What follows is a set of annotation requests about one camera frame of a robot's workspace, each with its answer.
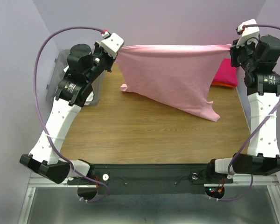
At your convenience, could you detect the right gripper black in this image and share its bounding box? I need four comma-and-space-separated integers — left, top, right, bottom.
231, 36, 259, 73

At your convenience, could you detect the light pink t-shirt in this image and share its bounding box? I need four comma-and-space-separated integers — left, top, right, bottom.
116, 44, 230, 122

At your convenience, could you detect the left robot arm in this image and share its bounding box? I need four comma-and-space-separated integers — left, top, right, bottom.
20, 38, 124, 184

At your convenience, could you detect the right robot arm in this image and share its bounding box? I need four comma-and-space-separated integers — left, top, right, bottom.
205, 35, 280, 182

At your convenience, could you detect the magenta folded t-shirt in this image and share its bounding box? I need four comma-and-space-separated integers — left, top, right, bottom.
213, 58, 238, 86

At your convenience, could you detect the orange folded t-shirt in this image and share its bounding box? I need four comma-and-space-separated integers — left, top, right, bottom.
211, 82, 237, 88

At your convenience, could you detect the white t-shirt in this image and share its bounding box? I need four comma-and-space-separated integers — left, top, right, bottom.
63, 65, 94, 105

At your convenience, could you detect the clear plastic bin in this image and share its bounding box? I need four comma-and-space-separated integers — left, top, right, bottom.
46, 49, 105, 106

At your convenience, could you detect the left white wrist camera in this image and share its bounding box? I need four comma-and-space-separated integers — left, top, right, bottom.
99, 29, 124, 59

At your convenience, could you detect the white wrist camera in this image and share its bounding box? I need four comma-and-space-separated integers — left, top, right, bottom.
99, 29, 124, 59
236, 19, 259, 48

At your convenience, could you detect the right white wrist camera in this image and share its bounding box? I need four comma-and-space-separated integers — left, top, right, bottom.
236, 19, 259, 48

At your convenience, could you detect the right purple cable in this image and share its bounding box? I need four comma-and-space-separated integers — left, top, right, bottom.
209, 24, 280, 203

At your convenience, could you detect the purple cable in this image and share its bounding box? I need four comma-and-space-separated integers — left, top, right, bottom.
209, 24, 280, 203
34, 26, 110, 203

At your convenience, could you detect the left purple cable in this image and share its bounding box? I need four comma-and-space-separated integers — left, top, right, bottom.
34, 26, 110, 203

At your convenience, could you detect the aluminium frame rail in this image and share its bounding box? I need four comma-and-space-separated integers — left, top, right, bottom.
17, 172, 72, 224

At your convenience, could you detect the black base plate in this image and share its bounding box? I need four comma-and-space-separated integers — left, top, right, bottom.
66, 163, 234, 196

